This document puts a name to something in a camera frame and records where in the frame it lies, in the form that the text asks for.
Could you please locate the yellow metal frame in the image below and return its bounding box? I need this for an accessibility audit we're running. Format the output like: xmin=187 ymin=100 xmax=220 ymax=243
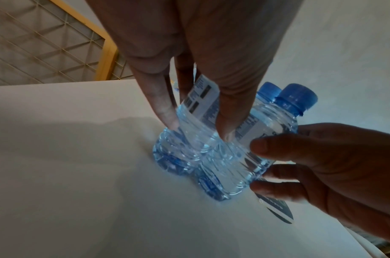
xmin=50 ymin=0 xmax=120 ymax=81

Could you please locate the person's right hand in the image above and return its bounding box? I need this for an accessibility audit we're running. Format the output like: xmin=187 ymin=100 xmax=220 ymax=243
xmin=250 ymin=122 xmax=390 ymax=246

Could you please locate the wire mesh panel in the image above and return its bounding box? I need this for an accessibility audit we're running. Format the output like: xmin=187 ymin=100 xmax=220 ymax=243
xmin=0 ymin=0 xmax=133 ymax=87

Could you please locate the dark blue paper label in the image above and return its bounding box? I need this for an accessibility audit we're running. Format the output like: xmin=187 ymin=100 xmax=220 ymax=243
xmin=254 ymin=193 xmax=294 ymax=225

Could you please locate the person's left hand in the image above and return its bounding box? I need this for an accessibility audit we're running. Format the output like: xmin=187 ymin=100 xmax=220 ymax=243
xmin=85 ymin=0 xmax=305 ymax=140

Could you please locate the clear plastic water bottle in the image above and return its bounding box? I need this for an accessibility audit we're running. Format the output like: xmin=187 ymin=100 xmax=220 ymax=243
xmin=152 ymin=63 xmax=221 ymax=176
xmin=195 ymin=81 xmax=283 ymax=202
xmin=236 ymin=83 xmax=319 ymax=182

